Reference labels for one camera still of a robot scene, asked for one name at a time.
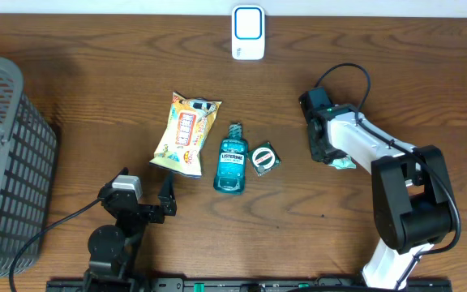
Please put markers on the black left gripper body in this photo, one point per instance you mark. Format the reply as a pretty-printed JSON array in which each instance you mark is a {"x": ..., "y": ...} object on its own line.
[{"x": 131, "y": 225}]

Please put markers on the white barcode scanner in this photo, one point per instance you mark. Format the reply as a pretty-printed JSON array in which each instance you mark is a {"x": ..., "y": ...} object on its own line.
[{"x": 248, "y": 32}]

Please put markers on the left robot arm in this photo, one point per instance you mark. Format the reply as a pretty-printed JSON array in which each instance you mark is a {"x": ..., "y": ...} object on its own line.
[{"x": 113, "y": 248}]

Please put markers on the grey plastic mesh basket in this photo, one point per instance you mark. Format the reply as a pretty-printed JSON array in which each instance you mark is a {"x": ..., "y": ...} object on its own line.
[{"x": 28, "y": 156}]

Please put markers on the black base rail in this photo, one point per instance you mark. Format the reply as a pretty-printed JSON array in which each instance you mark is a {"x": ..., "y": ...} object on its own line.
[{"x": 181, "y": 285}]

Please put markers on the teal mouthwash bottle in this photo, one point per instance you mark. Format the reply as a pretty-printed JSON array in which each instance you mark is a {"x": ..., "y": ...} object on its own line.
[{"x": 230, "y": 172}]

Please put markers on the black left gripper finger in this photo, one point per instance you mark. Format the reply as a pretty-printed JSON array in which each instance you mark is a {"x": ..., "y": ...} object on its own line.
[
  {"x": 123, "y": 171},
  {"x": 166, "y": 196}
]

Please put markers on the teal white packet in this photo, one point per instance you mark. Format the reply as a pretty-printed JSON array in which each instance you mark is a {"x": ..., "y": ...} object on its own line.
[{"x": 345, "y": 163}]

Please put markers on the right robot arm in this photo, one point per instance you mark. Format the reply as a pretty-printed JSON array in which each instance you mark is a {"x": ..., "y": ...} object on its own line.
[{"x": 413, "y": 202}]

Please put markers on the yellow snack bag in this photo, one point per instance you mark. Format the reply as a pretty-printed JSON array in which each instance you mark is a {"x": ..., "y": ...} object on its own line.
[{"x": 189, "y": 122}]

